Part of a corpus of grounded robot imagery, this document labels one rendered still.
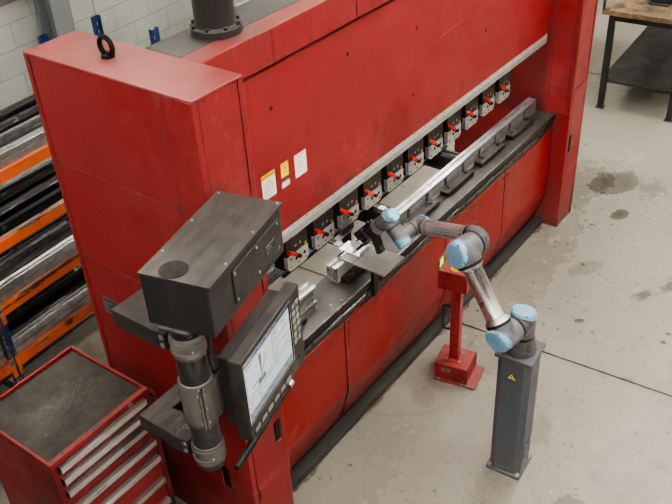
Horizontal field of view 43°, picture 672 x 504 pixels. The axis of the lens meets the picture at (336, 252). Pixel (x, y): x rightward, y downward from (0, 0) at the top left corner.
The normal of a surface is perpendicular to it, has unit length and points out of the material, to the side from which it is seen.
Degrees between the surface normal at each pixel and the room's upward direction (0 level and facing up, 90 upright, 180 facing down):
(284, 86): 90
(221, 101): 90
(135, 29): 90
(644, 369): 0
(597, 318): 0
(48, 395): 0
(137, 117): 90
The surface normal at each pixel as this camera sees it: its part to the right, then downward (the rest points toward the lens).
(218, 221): -0.04, -0.82
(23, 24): 0.84, 0.28
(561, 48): -0.59, 0.49
